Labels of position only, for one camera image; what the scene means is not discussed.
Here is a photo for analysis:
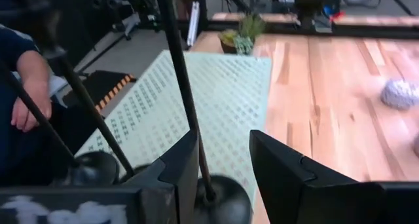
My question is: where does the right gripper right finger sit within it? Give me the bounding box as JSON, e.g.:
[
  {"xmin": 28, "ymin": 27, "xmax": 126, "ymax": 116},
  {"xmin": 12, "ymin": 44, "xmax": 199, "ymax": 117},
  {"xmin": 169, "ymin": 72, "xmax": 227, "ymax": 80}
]
[{"xmin": 249, "ymin": 129, "xmax": 419, "ymax": 224}]

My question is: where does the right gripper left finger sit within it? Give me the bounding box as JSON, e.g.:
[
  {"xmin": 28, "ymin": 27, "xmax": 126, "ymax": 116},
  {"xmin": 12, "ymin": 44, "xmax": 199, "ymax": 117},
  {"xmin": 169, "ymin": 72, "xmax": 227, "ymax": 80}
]
[{"xmin": 0, "ymin": 130, "xmax": 200, "ymax": 224}]

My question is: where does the black tall candlestick holder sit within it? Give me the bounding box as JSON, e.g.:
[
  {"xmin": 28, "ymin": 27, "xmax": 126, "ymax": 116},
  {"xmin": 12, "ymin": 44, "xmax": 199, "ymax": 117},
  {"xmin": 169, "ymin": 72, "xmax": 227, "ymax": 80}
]
[
  {"xmin": 41, "ymin": 10, "xmax": 155, "ymax": 187},
  {"xmin": 0, "ymin": 62, "xmax": 120, "ymax": 187},
  {"xmin": 156, "ymin": 0, "xmax": 253, "ymax": 224}
]

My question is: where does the black mat orange striped edge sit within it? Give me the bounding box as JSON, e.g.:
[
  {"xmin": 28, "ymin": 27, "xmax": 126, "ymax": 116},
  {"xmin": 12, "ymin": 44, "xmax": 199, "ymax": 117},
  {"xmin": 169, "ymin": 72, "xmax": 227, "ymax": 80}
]
[{"xmin": 62, "ymin": 69, "xmax": 137, "ymax": 117}]

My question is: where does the green perforated metal shelf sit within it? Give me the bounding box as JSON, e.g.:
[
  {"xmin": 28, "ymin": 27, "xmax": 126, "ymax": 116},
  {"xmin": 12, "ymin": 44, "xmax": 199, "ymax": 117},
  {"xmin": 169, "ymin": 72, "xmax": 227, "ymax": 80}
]
[{"xmin": 74, "ymin": 49, "xmax": 273, "ymax": 212}]

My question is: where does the person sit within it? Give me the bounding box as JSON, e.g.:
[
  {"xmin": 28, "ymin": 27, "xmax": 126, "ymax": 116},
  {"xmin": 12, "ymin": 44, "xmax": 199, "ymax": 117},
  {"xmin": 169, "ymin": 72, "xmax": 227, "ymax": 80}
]
[{"xmin": 0, "ymin": 23, "xmax": 79, "ymax": 185}]

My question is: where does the green grape bunch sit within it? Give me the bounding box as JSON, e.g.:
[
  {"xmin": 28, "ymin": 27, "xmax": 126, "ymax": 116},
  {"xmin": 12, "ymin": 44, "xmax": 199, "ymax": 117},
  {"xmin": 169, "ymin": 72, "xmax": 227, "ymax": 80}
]
[{"xmin": 218, "ymin": 13, "xmax": 266, "ymax": 56}]

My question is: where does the small red object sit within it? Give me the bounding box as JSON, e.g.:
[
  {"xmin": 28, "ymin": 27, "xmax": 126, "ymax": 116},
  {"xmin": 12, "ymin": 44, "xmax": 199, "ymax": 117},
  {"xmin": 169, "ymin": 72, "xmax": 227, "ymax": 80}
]
[{"xmin": 329, "ymin": 10, "xmax": 346, "ymax": 22}]

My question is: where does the black aluminium table frame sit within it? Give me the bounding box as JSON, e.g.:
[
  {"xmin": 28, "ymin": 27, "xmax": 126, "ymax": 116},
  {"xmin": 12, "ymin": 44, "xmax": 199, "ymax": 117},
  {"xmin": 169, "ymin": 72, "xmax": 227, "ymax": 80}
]
[{"xmin": 183, "ymin": 19, "xmax": 419, "ymax": 41}]

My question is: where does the silver aluminium extrusion post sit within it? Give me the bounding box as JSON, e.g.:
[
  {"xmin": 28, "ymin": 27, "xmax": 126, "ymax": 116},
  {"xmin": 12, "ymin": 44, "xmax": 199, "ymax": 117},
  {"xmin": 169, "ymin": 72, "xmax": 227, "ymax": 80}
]
[{"xmin": 186, "ymin": 1, "xmax": 200, "ymax": 48}]

